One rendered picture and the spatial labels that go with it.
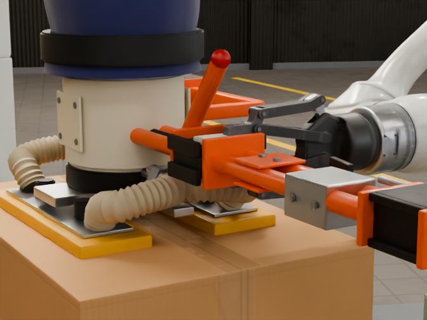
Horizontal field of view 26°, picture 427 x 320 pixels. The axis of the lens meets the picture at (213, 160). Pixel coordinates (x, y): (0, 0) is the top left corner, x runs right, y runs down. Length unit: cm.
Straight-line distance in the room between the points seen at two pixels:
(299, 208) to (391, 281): 339
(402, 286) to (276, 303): 313
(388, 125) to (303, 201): 30
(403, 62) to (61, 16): 52
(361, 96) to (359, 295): 32
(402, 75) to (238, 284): 48
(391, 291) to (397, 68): 281
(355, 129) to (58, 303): 42
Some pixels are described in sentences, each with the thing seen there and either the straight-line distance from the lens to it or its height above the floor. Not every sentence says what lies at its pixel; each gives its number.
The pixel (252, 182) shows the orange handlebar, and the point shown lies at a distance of 99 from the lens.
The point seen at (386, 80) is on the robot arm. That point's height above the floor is 125.
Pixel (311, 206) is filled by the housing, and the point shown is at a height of 120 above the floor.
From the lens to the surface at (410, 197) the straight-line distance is 81.
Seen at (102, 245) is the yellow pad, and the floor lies 109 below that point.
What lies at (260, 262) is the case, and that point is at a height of 108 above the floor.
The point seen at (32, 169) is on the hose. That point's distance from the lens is 140.
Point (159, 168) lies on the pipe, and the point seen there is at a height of 116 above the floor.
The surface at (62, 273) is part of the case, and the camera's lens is 109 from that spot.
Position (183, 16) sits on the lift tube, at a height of 136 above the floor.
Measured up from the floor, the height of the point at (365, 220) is 121.
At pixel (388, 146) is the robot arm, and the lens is 119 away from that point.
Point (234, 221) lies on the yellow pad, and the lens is 123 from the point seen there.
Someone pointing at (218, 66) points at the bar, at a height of 131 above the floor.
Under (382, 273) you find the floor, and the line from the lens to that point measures 440.
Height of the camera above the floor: 143
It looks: 12 degrees down
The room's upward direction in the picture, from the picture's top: straight up
